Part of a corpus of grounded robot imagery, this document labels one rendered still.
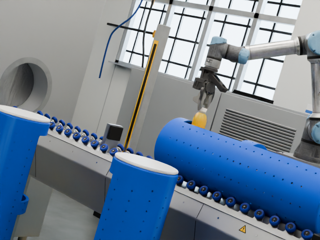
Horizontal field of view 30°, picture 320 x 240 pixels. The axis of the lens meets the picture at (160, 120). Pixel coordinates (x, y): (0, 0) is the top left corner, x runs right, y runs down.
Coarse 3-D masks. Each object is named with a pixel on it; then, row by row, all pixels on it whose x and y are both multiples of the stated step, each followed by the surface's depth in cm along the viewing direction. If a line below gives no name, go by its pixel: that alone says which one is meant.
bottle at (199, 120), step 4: (200, 112) 286; (204, 112) 286; (196, 116) 286; (200, 116) 285; (204, 116) 286; (192, 120) 287; (196, 120) 285; (200, 120) 285; (204, 120) 285; (192, 124) 286; (196, 124) 285; (200, 124) 285; (204, 124) 286; (204, 128) 287
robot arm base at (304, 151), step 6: (300, 144) 301; (306, 144) 298; (312, 144) 297; (318, 144) 297; (300, 150) 299; (306, 150) 297; (312, 150) 296; (318, 150) 297; (294, 156) 301; (300, 156) 297; (306, 156) 296; (312, 156) 296; (318, 156) 296; (318, 162) 297
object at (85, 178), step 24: (48, 144) 335; (48, 168) 337; (72, 168) 321; (96, 168) 308; (72, 192) 325; (96, 192) 310; (168, 216) 276; (192, 216) 266; (216, 216) 259; (264, 216) 268
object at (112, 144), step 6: (108, 126) 319; (114, 126) 319; (120, 126) 325; (108, 132) 319; (114, 132) 320; (120, 132) 324; (108, 138) 318; (114, 138) 321; (108, 144) 321; (114, 144) 325; (108, 150) 322
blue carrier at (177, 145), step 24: (168, 144) 280; (192, 144) 272; (216, 144) 266; (240, 144) 262; (192, 168) 270; (216, 168) 261; (240, 168) 253; (264, 168) 247; (288, 168) 243; (312, 168) 240; (240, 192) 254; (264, 192) 245; (288, 192) 238; (312, 192) 232; (288, 216) 240; (312, 216) 231
